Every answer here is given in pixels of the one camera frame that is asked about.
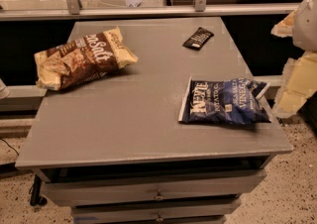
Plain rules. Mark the lower grey drawer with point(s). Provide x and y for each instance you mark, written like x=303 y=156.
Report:
x=155 y=211

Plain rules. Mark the small black snack packet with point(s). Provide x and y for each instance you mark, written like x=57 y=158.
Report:
x=198 y=39

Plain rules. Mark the grey drawer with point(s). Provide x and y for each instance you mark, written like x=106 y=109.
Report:
x=155 y=211
x=153 y=188

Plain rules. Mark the grey drawer cabinet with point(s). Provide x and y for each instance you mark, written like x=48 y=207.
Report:
x=126 y=126

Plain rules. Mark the upper grey drawer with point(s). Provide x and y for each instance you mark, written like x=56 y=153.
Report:
x=153 y=188

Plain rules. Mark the black cabinet caster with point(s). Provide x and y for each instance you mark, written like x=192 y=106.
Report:
x=35 y=189

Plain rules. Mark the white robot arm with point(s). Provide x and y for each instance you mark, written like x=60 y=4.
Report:
x=300 y=25

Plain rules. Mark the blue kettle chip bag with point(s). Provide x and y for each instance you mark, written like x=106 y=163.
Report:
x=235 y=101

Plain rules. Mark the brown and cream chip bag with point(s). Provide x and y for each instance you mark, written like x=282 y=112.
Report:
x=82 y=60

